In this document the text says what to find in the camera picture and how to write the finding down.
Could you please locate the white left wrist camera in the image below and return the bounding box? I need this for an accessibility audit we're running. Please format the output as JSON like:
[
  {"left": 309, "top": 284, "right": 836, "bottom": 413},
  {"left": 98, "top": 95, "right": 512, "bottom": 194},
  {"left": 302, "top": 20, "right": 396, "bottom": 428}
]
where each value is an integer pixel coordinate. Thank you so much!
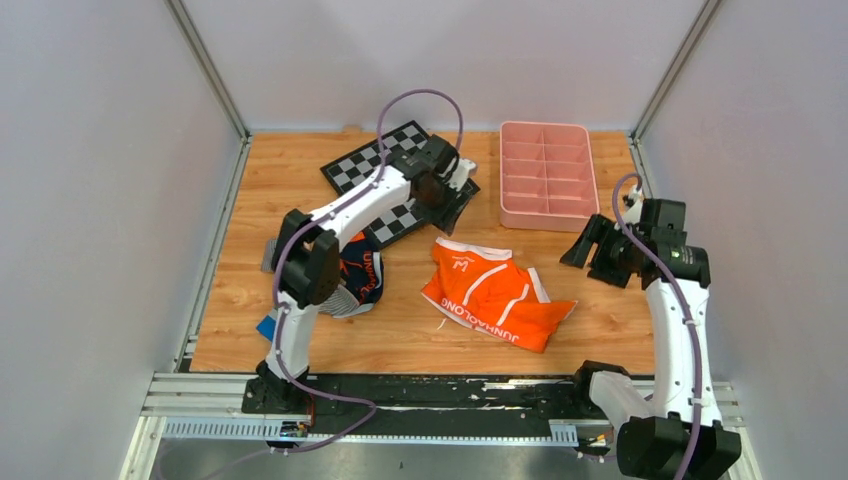
[{"left": 447, "top": 158, "right": 477, "bottom": 191}]

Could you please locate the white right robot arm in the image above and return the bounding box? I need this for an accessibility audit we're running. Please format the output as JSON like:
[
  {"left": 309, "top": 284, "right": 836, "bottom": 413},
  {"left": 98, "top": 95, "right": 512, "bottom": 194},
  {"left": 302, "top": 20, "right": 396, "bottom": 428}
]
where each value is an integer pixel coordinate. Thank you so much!
[{"left": 561, "top": 194, "right": 742, "bottom": 479}]

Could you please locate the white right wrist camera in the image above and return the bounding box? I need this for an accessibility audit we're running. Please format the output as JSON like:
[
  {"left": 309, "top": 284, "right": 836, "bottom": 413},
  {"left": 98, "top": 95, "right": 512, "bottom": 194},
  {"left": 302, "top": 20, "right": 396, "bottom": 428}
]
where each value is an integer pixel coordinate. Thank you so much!
[{"left": 622, "top": 185, "right": 644, "bottom": 224}]

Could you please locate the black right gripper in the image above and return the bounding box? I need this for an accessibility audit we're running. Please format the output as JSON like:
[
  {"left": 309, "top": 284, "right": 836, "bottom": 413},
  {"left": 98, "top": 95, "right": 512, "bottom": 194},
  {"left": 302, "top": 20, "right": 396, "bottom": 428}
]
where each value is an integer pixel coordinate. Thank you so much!
[{"left": 559, "top": 214, "right": 645, "bottom": 288}]

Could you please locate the pink compartment tray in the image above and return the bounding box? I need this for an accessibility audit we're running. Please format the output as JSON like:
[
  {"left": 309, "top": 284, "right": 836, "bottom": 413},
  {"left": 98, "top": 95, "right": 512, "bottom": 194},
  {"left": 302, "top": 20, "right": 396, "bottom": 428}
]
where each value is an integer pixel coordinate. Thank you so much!
[{"left": 499, "top": 121, "right": 600, "bottom": 233}]

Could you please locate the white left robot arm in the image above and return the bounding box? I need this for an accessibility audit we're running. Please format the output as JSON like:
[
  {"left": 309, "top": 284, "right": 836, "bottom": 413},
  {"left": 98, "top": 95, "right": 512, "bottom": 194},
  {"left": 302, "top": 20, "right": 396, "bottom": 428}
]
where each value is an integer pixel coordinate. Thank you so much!
[{"left": 242, "top": 135, "right": 477, "bottom": 414}]

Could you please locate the white slotted cable duct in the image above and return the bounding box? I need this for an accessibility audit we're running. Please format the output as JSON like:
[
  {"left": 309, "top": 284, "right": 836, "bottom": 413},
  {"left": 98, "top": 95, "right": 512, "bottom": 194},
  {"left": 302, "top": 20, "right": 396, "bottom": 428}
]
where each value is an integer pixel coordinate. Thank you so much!
[{"left": 160, "top": 417, "right": 579, "bottom": 447}]

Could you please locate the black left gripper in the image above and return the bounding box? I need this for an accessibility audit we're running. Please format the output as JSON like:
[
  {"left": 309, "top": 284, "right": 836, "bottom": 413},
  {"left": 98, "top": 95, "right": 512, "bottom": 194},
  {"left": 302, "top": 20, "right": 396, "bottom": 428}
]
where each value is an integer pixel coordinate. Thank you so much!
[{"left": 410, "top": 174, "right": 471, "bottom": 236}]

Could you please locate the black white checkerboard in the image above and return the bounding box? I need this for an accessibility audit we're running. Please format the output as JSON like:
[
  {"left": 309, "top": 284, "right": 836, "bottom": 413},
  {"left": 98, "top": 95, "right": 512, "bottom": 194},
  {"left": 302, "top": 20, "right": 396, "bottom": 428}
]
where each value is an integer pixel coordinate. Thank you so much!
[{"left": 320, "top": 120, "right": 481, "bottom": 250}]

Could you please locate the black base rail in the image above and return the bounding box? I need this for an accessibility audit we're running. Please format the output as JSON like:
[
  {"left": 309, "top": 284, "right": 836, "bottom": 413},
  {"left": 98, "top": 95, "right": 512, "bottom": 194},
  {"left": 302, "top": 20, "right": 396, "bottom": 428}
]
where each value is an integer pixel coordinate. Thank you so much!
[{"left": 239, "top": 374, "right": 637, "bottom": 440}]

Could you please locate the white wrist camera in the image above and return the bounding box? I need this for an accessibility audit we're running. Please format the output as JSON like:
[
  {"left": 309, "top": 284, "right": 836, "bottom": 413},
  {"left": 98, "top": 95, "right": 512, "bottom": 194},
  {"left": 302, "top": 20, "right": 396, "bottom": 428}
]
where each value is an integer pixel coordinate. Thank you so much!
[
  {"left": 447, "top": 158, "right": 477, "bottom": 191},
  {"left": 622, "top": 185, "right": 644, "bottom": 224}
]

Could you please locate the grey striped underwear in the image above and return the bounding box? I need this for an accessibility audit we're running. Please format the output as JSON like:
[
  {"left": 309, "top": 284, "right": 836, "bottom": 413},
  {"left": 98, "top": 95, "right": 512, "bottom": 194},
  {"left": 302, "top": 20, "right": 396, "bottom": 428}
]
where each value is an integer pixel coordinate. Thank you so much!
[{"left": 260, "top": 237, "right": 360, "bottom": 318}]

